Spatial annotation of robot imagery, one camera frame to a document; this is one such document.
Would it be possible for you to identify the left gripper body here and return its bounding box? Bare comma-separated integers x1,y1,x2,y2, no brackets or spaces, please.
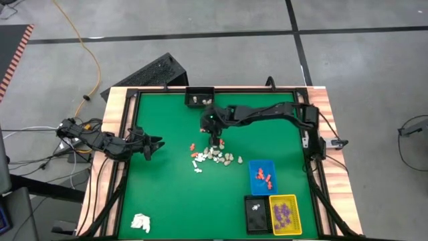
127,127,153,160

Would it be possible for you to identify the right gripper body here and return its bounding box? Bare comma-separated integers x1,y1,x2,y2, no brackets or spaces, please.
199,105,232,132

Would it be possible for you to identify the small black plastic basket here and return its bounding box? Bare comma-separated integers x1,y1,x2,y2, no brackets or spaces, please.
184,86,215,108

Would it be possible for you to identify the blue plastic basket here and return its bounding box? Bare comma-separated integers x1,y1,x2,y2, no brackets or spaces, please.
248,159,280,197

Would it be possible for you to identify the black computer tower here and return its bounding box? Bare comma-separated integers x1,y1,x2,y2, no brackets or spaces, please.
100,52,189,102

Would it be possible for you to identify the crumpled white paper piece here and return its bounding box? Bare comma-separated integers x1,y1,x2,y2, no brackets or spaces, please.
130,213,152,234

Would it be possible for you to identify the long black plastic basket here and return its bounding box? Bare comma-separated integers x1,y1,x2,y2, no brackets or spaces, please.
244,195,272,235

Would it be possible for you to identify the black furniture beam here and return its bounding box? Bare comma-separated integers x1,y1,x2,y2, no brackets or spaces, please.
9,173,86,204

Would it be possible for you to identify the yellow plastic basket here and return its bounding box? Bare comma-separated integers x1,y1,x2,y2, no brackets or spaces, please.
269,193,304,236

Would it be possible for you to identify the grey power adapter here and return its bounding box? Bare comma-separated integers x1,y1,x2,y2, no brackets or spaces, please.
324,138,349,149

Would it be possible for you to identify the grey furniture panel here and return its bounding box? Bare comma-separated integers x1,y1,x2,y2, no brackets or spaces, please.
0,185,40,241

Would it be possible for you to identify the black mat with orange stripes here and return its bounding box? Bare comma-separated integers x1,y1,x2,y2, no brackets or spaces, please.
0,23,35,103

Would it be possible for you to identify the yellow cable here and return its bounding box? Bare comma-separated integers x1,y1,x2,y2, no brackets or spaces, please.
51,0,102,118

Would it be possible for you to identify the white floor cable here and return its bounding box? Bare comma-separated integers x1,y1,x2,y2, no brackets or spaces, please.
1,125,60,140

